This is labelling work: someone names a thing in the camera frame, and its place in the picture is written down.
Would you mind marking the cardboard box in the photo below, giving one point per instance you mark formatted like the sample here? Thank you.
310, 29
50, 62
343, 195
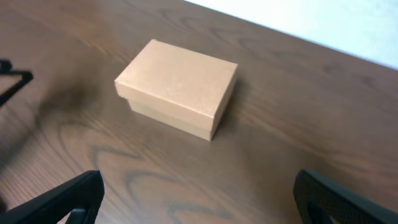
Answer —
179, 87

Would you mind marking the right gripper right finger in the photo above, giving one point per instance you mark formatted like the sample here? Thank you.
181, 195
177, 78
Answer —
321, 200

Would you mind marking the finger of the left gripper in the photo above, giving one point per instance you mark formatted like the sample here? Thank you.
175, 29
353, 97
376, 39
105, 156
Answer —
8, 71

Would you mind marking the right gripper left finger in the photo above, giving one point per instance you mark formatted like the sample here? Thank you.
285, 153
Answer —
79, 199

